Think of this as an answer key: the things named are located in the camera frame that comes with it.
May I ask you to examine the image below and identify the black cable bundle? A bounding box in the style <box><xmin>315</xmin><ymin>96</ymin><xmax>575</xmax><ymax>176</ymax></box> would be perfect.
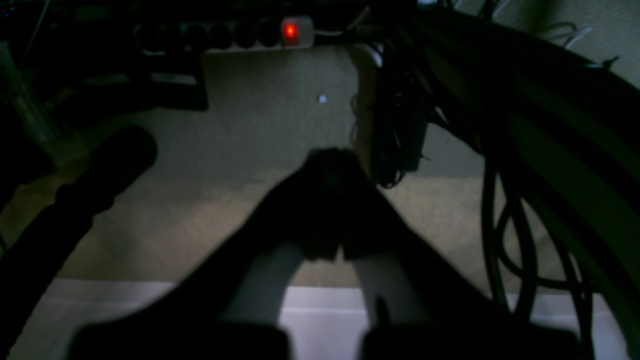
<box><xmin>370</xmin><ymin>30</ymin><xmax>601</xmax><ymax>360</ymax></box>

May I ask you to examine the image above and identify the white power strip red switch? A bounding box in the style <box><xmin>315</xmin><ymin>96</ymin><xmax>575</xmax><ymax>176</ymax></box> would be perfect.
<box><xmin>132</xmin><ymin>15</ymin><xmax>316</xmax><ymax>56</ymax></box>

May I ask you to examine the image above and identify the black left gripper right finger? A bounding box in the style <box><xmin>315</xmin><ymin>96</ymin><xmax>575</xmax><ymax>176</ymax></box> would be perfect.
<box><xmin>340</xmin><ymin>150</ymin><xmax>586</xmax><ymax>360</ymax></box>

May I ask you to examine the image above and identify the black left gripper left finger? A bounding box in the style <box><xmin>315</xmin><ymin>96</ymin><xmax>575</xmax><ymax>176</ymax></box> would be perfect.
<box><xmin>75</xmin><ymin>148</ymin><xmax>346</xmax><ymax>360</ymax></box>

